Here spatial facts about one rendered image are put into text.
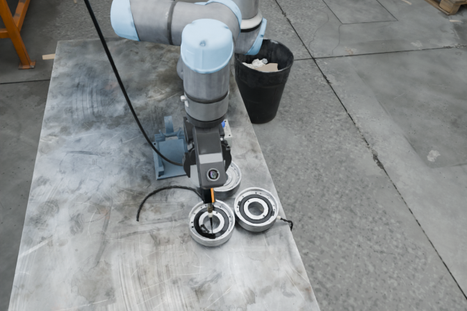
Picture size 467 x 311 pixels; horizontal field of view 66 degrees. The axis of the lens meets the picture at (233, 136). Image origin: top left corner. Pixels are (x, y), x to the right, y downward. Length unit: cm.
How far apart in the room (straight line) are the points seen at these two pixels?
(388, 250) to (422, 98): 130
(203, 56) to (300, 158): 163
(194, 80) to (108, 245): 46
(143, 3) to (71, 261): 55
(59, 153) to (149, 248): 38
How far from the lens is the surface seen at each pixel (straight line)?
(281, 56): 219
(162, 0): 66
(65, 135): 111
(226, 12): 63
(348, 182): 208
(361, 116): 249
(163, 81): 123
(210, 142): 62
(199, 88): 55
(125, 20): 65
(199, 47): 51
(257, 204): 89
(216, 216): 85
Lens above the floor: 156
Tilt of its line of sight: 47 degrees down
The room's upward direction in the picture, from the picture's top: 6 degrees clockwise
